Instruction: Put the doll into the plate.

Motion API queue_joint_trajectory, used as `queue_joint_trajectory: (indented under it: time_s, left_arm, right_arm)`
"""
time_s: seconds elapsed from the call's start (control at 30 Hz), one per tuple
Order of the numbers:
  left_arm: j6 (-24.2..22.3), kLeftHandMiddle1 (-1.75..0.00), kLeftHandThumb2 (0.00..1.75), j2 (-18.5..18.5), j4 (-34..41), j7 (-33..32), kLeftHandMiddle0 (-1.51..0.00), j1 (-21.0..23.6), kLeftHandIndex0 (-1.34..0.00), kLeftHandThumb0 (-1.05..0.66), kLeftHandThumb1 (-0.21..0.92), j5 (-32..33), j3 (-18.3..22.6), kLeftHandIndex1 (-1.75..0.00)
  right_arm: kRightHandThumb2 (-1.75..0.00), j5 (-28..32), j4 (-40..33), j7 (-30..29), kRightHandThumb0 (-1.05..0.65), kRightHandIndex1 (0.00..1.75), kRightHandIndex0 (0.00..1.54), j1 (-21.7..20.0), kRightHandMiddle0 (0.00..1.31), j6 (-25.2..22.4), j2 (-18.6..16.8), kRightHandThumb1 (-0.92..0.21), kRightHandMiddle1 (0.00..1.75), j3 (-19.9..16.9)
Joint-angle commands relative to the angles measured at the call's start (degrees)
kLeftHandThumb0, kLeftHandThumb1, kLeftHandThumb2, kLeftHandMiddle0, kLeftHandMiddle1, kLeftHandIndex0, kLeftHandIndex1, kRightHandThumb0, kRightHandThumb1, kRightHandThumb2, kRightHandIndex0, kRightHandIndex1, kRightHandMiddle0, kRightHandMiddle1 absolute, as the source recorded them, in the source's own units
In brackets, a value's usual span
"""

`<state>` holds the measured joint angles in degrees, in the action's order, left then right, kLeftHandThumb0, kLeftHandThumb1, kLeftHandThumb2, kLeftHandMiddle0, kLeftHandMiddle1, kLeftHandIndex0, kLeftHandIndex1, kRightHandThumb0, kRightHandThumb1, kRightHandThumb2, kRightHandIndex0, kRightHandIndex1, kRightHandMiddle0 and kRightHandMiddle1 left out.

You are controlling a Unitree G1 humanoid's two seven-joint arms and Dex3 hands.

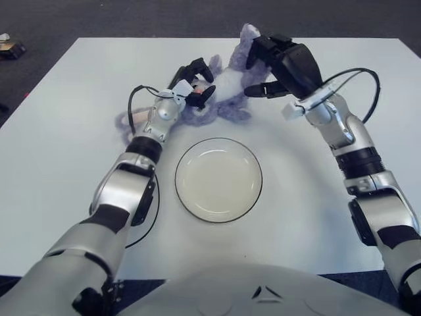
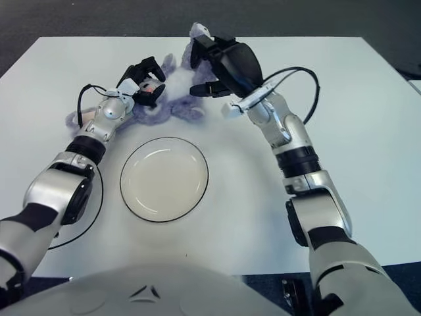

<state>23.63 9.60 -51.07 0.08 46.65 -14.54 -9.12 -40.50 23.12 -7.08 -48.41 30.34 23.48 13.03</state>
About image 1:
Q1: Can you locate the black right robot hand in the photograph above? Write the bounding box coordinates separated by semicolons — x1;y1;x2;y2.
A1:
245;32;325;99

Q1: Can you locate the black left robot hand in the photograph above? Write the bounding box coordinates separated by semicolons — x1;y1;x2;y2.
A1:
169;57;217;109

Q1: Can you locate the purple plush bunny doll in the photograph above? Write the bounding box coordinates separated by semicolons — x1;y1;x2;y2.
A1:
114;22;280;149

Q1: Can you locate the white plate with black rim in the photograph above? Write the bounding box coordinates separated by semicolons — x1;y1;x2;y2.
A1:
174;137;264;225

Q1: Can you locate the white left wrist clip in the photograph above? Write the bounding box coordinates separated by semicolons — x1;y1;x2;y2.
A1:
161;81;194;106

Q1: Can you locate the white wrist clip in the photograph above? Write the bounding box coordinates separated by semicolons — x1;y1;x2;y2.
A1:
281;80;339;122
161;81;194;106

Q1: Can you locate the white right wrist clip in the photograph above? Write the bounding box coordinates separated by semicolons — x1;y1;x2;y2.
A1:
281;80;339;122

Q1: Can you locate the black and yellow floor box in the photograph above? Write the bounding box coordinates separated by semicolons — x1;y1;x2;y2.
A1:
0;32;27;61

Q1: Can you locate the grey robot torso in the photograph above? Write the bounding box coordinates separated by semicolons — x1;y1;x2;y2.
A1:
116;263;412;316

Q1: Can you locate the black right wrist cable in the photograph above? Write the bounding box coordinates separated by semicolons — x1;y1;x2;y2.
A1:
315;67;382;124

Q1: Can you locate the black metal bracket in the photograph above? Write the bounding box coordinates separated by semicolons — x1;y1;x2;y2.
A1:
107;279;124;307

